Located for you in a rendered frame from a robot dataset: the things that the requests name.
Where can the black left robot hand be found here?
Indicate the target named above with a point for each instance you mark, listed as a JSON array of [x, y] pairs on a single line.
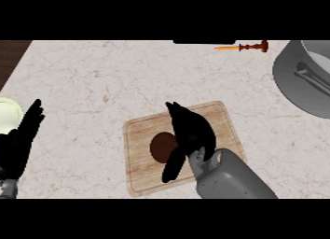
[[13, 146]]

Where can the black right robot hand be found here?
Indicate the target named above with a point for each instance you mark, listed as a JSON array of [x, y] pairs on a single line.
[[193, 130]]

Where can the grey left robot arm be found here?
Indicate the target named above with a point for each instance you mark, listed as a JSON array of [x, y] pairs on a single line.
[[4, 188]]

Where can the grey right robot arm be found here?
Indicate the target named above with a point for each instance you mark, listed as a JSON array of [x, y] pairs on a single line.
[[227, 177]]

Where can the wooden cutting board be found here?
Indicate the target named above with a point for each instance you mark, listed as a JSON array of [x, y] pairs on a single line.
[[181, 149]]

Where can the brown chocolate cupcake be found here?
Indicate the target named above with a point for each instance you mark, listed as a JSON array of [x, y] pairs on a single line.
[[162, 147]]

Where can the grey metal pot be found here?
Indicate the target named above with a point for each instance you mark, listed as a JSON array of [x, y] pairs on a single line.
[[313, 77]]

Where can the pale green plate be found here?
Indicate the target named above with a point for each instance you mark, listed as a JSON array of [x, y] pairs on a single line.
[[2, 121]]

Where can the orange honey dipper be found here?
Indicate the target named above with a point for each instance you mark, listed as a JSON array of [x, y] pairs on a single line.
[[245, 47]]

